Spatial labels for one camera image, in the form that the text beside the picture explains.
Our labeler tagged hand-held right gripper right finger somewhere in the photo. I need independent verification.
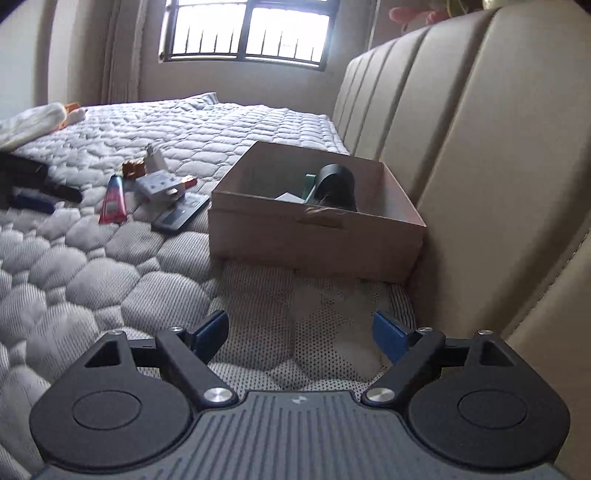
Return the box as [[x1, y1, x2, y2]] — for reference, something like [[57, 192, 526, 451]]
[[361, 310, 509, 408]]

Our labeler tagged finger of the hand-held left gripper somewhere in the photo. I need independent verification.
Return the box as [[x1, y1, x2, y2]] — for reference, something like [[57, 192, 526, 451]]
[[0, 154, 84, 204], [13, 193, 56, 214]]

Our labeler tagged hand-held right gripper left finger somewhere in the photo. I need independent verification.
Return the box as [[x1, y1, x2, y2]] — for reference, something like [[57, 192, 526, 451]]
[[84, 310, 237, 409]]

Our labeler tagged pink cardboard box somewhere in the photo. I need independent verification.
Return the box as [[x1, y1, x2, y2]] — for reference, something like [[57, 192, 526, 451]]
[[207, 141, 426, 283]]

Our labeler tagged black tape dispenser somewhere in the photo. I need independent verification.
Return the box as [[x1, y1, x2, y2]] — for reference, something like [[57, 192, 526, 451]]
[[314, 164, 357, 213]]

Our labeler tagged white plush pillow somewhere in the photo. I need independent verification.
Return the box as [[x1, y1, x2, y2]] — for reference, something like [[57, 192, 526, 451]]
[[0, 102, 68, 151]]

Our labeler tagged quilted white mattress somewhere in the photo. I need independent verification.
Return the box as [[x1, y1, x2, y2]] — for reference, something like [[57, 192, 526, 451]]
[[0, 92, 416, 480]]

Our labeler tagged orange and white plush toy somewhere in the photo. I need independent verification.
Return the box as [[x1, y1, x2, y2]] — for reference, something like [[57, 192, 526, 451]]
[[62, 102, 88, 127]]

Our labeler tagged pink tube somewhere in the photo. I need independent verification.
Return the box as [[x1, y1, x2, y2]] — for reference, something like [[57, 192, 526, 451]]
[[98, 174, 127, 226]]

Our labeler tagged white rectangular box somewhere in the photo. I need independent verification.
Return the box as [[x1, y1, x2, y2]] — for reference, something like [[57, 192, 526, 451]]
[[135, 170, 183, 204]]

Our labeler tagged black flat electronic device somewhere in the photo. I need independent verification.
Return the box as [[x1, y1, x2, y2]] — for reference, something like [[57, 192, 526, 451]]
[[151, 193, 211, 233]]

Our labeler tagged white power adapter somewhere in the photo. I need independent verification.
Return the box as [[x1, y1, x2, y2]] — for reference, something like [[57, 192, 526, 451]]
[[144, 143, 169, 175]]

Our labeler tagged beige curtain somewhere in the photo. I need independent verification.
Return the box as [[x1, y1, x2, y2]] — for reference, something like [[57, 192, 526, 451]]
[[102, 0, 141, 104]]

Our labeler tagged beige padded headboard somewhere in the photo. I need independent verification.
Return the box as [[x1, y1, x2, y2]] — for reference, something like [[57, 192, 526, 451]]
[[332, 7, 591, 480]]

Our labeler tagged barred window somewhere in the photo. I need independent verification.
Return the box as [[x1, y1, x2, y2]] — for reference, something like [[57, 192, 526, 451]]
[[159, 0, 331, 72]]

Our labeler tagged pink plush toy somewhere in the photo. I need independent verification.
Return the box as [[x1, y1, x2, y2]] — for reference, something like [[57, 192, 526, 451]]
[[388, 0, 451, 26]]

